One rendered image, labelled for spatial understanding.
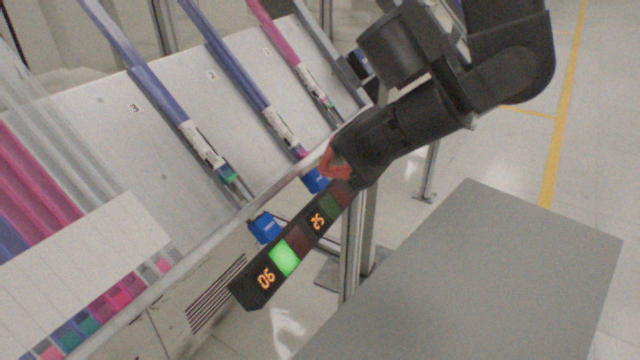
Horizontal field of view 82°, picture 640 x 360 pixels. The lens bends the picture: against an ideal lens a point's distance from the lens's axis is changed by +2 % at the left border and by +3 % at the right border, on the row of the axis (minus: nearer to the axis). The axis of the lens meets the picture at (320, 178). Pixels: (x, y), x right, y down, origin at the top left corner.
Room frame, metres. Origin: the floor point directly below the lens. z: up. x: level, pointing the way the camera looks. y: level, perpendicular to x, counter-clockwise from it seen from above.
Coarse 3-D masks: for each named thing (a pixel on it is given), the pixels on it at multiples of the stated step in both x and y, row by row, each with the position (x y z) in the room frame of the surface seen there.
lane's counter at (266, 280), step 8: (264, 264) 0.28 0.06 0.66; (256, 272) 0.27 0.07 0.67; (264, 272) 0.27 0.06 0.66; (272, 272) 0.28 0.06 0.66; (256, 280) 0.26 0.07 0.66; (264, 280) 0.27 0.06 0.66; (272, 280) 0.27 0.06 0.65; (280, 280) 0.27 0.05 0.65; (264, 288) 0.26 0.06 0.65; (272, 288) 0.26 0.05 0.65
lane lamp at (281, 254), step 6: (282, 240) 0.32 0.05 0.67; (276, 246) 0.31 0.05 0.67; (282, 246) 0.31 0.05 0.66; (270, 252) 0.30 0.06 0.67; (276, 252) 0.30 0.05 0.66; (282, 252) 0.30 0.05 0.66; (288, 252) 0.31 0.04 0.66; (276, 258) 0.29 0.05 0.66; (282, 258) 0.30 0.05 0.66; (288, 258) 0.30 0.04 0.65; (294, 258) 0.30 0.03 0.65; (276, 264) 0.29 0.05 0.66; (282, 264) 0.29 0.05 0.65; (288, 264) 0.29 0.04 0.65; (294, 264) 0.30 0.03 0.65; (282, 270) 0.29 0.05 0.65; (288, 270) 0.29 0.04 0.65
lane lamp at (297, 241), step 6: (294, 228) 0.34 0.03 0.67; (288, 234) 0.33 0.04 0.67; (294, 234) 0.33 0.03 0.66; (300, 234) 0.33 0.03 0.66; (288, 240) 0.32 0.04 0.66; (294, 240) 0.32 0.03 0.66; (300, 240) 0.33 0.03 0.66; (306, 240) 0.33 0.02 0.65; (294, 246) 0.32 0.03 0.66; (300, 246) 0.32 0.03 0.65; (306, 246) 0.33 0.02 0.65; (312, 246) 0.33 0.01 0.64; (294, 252) 0.31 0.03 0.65; (300, 252) 0.31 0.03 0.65; (306, 252) 0.32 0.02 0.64; (300, 258) 0.31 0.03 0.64
